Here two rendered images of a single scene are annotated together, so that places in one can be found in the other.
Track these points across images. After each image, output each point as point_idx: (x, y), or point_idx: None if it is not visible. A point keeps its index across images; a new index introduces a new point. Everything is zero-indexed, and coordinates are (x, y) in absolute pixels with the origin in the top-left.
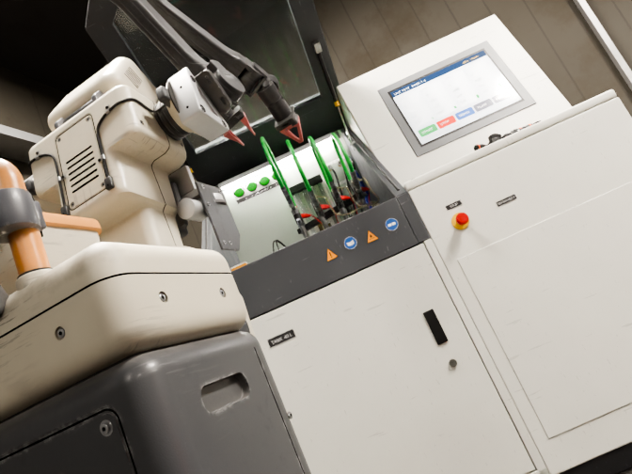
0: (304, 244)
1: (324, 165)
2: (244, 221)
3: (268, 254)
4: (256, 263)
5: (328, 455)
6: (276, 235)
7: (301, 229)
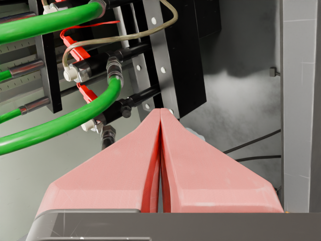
0: (319, 103)
1: (79, 15)
2: (8, 212)
3: (70, 158)
4: (312, 200)
5: None
6: (39, 149)
7: (133, 106)
